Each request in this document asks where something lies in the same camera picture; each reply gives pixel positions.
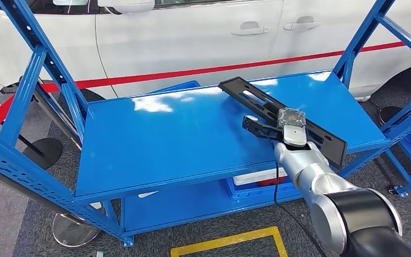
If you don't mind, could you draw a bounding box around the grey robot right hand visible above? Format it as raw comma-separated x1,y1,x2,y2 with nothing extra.
276,107,308,147

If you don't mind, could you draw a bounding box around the black plastic car trim part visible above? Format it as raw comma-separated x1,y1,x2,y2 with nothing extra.
218,76,349,169

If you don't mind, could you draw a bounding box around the blue metal shelf rack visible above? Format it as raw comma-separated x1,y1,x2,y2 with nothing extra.
0,0,411,248

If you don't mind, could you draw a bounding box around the black round stanchion base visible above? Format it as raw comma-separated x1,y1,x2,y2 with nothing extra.
378,105,404,125

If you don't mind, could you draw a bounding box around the blue rack with casters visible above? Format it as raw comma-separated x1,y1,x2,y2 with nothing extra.
384,118,411,199

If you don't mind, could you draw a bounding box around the white car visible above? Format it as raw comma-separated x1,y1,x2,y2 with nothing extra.
0,0,411,116

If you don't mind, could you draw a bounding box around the black camera bracket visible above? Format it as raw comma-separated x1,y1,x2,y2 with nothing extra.
242,116,284,140

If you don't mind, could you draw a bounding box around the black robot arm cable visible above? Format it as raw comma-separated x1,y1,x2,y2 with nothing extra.
266,134,330,257

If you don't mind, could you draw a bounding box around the chrome stanchion post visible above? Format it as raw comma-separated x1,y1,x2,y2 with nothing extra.
0,79,84,152
0,167,102,248

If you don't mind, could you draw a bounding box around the black stanchion post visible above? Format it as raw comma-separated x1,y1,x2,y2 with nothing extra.
0,100,63,170

